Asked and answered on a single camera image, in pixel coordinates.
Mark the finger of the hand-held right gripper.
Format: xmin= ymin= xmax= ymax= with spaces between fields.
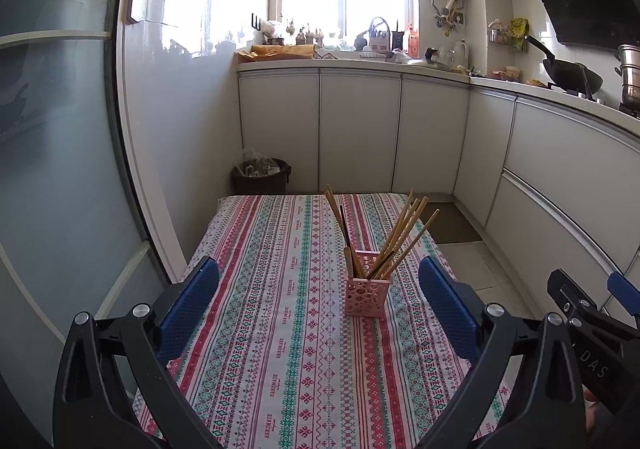
xmin=546 ymin=269 xmax=598 ymax=327
xmin=607 ymin=273 xmax=640 ymax=317

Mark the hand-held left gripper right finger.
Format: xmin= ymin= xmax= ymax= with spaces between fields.
xmin=417 ymin=255 xmax=588 ymax=449

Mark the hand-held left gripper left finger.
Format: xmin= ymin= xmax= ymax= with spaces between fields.
xmin=52 ymin=256 xmax=223 ymax=449

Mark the black chopstick with gold band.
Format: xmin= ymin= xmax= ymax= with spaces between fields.
xmin=339 ymin=204 xmax=361 ymax=276
xmin=367 ymin=251 xmax=397 ymax=280

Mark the pink perforated plastic holder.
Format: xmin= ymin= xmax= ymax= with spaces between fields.
xmin=344 ymin=251 xmax=396 ymax=319

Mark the bunch of bamboo chopsticks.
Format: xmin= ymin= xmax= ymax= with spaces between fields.
xmin=325 ymin=184 xmax=441 ymax=280

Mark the brown floor mat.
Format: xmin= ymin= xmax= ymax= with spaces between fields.
xmin=422 ymin=202 xmax=483 ymax=245

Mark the striped patterned tablecloth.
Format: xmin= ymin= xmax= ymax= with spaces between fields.
xmin=132 ymin=193 xmax=516 ymax=449

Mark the dark brown trash bin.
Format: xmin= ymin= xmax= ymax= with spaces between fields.
xmin=231 ymin=156 xmax=292 ymax=196

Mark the white base cabinet with drawers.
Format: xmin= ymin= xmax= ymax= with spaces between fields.
xmin=487 ymin=96 xmax=640 ymax=315

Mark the white base cabinet with doors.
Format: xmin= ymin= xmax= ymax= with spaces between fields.
xmin=237 ymin=69 xmax=516 ymax=195

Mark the frosted glass door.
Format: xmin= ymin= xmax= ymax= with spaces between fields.
xmin=0 ymin=0 xmax=191 ymax=430

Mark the black wok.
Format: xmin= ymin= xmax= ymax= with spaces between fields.
xmin=525 ymin=35 xmax=605 ymax=92

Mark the steel pot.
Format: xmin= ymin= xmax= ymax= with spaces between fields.
xmin=616 ymin=44 xmax=640 ymax=105

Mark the brown paper wrapping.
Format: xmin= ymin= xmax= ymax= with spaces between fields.
xmin=237 ymin=44 xmax=318 ymax=64

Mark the pink utensil basket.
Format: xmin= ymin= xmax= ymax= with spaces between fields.
xmin=367 ymin=16 xmax=392 ymax=55

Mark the yellow hanging bag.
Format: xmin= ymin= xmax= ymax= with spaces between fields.
xmin=509 ymin=18 xmax=530 ymax=51

